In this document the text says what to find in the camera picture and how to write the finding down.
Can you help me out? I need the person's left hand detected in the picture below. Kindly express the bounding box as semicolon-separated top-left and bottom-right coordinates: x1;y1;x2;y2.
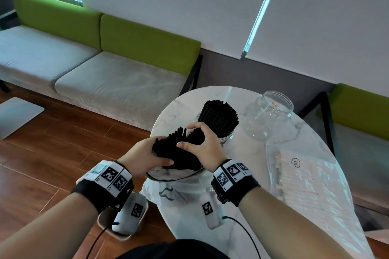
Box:
117;136;174;178

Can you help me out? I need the person's right hand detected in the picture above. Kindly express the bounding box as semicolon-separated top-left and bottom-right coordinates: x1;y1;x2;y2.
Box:
176;122;227;173

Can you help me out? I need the bundle of black straws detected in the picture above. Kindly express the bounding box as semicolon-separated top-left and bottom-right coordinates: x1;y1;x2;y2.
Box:
151;127;208;172

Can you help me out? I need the person's left forearm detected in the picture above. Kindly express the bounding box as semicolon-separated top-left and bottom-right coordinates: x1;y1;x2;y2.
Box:
0;192;100;259

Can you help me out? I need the person's right forearm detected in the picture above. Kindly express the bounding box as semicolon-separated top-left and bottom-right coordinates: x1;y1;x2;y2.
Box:
238;186;354;259

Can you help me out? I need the white plastic bag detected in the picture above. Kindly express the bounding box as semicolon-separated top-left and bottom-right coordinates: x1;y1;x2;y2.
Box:
140;146;220;211

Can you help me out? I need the clear jar holding straws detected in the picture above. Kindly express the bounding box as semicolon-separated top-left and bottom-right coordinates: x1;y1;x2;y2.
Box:
193;111;240;148

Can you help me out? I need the upright bunch of black straws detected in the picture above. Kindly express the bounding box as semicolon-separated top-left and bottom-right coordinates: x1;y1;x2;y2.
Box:
197;100;240;139

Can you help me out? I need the black wristband with marker tags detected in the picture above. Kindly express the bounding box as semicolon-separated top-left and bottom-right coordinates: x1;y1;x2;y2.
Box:
211;159;261;207
71;160;135;214

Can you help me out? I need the empty clear glass jar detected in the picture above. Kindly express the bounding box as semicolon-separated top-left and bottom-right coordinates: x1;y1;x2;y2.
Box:
242;91;295;142

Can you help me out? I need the grey sofa seat cushion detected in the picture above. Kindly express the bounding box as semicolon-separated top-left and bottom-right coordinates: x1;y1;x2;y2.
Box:
0;25;102;98
54;51;188;132
304;115;389;211

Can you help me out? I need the person's black clothing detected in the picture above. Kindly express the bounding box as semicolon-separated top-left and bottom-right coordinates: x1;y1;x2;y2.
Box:
116;239;232;259

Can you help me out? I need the green sofa backrest cushion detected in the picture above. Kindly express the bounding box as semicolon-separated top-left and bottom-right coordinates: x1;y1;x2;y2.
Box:
12;0;104;50
315;83;389;134
100;14;202;76

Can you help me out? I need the clear bag of wrapped straws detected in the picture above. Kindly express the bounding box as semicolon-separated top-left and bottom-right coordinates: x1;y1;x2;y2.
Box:
265;142;367;258

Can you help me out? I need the white flat floor board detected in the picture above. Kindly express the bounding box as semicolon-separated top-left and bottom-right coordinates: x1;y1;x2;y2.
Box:
0;97;45;140

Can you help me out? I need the white wrist camera with marker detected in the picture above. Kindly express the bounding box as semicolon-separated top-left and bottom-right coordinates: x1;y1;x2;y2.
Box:
201;193;225;231
112;193;147;236

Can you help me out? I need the black metal sofa frame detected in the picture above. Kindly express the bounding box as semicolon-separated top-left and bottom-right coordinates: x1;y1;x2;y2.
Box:
179;54;203;97
298;91;338;157

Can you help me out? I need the black cable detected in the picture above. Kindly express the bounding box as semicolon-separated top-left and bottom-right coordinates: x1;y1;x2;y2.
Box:
223;215;262;259
86;222;120;259

